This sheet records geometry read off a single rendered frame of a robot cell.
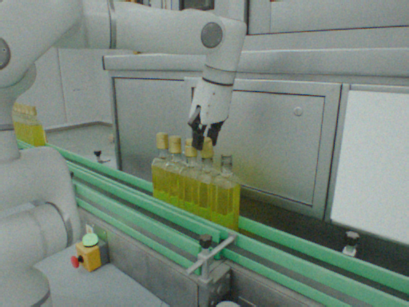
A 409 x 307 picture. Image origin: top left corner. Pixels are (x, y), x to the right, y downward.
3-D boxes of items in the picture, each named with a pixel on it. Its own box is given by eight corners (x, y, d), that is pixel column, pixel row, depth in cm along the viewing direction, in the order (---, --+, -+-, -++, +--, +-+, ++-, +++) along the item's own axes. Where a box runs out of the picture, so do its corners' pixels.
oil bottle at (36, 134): (48, 159, 153) (39, 105, 145) (37, 161, 149) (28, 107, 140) (43, 157, 156) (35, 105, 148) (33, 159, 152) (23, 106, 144)
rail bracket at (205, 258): (237, 263, 72) (240, 218, 68) (192, 304, 59) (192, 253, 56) (228, 258, 74) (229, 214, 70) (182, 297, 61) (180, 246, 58)
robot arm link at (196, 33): (106, 45, 58) (202, 47, 66) (115, 58, 48) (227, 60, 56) (104, -2, 54) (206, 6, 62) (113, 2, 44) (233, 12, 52)
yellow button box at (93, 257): (109, 262, 92) (106, 242, 90) (88, 274, 87) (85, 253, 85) (97, 253, 97) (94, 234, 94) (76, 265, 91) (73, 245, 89)
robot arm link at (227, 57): (187, 7, 53) (172, 4, 61) (178, 65, 58) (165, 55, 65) (255, 22, 60) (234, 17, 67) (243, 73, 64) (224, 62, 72)
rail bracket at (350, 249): (358, 275, 68) (367, 226, 64) (350, 292, 63) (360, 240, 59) (340, 269, 71) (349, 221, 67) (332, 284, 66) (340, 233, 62)
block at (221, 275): (232, 290, 72) (233, 267, 70) (209, 313, 65) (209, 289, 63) (221, 284, 75) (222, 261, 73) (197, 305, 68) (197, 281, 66)
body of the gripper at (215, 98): (220, 70, 72) (210, 113, 77) (192, 71, 65) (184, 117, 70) (244, 79, 68) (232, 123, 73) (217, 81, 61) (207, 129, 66)
